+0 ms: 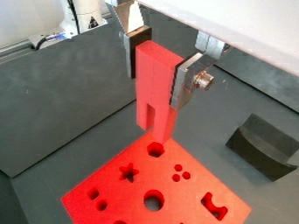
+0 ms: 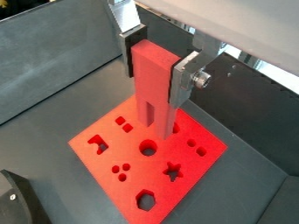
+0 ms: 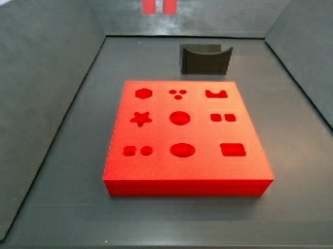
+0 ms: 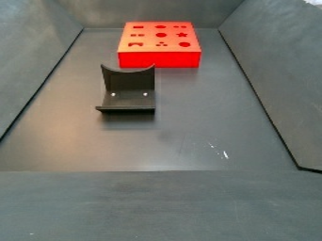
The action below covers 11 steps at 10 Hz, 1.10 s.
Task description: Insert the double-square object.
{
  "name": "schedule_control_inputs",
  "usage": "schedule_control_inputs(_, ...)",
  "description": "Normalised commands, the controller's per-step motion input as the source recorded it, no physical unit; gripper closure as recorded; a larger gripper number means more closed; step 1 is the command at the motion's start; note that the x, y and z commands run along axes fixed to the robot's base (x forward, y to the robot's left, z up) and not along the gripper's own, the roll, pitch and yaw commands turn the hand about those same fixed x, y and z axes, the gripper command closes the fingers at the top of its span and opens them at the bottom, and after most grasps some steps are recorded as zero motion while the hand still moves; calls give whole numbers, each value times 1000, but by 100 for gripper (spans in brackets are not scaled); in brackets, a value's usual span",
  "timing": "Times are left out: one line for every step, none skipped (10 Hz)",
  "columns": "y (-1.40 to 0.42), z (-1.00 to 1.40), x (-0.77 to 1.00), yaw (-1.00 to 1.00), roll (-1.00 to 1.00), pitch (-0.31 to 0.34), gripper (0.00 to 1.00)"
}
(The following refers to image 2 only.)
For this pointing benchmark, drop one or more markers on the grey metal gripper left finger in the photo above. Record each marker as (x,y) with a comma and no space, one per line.
(131,30)

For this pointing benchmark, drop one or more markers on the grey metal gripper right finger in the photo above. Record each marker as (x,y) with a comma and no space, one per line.
(188,74)

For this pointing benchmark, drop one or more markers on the red double-square peg block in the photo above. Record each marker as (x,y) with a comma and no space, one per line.
(152,68)

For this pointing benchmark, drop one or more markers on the black rounded object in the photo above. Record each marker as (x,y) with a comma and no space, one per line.
(20,206)

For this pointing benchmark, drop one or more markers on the red shape-sorting board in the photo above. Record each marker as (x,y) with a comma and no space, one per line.
(145,172)

